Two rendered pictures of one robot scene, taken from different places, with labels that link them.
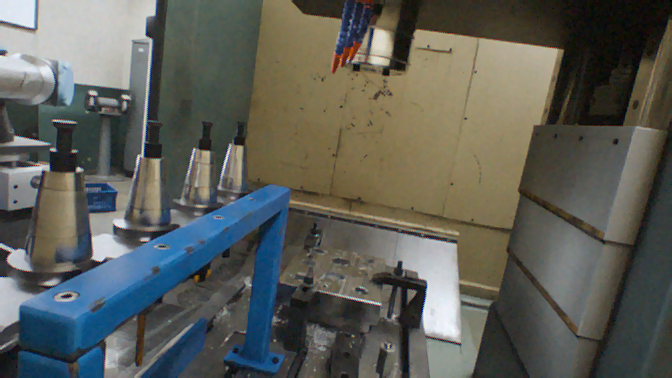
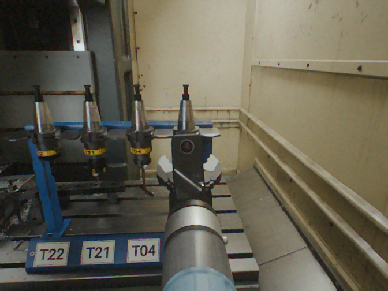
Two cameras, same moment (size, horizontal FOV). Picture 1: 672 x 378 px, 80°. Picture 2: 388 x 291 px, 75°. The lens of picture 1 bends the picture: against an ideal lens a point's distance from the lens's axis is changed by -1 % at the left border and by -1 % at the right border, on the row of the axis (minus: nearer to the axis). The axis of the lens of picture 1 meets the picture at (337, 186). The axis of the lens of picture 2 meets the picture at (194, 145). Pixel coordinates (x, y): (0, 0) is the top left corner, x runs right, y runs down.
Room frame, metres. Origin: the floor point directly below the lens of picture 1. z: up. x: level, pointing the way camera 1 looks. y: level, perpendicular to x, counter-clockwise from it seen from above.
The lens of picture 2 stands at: (0.38, 0.78, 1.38)
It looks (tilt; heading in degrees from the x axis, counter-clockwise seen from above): 19 degrees down; 259
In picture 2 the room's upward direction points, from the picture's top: straight up
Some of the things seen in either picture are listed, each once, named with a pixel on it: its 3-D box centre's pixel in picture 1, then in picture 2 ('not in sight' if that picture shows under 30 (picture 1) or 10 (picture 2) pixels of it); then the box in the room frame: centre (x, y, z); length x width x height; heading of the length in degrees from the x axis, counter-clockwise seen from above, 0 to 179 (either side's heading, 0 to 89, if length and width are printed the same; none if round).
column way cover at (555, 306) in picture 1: (550, 246); (44, 110); (0.84, -0.47, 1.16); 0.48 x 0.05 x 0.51; 173
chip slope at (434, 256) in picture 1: (351, 270); not in sight; (1.56, -0.11, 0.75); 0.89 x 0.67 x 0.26; 83
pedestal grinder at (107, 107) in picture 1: (104, 136); not in sight; (5.28, 3.14, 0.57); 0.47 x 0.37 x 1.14; 137
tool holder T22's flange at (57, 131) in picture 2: (232, 195); (46, 135); (0.62, 0.16, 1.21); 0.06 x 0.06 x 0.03
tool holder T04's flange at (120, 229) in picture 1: (147, 232); (140, 133); (0.40, 0.19, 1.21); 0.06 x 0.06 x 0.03
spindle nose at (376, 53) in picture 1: (376, 41); not in sight; (0.90, -0.03, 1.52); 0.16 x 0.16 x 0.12
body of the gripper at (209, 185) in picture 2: not in sight; (190, 205); (0.32, 0.44, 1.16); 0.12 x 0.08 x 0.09; 83
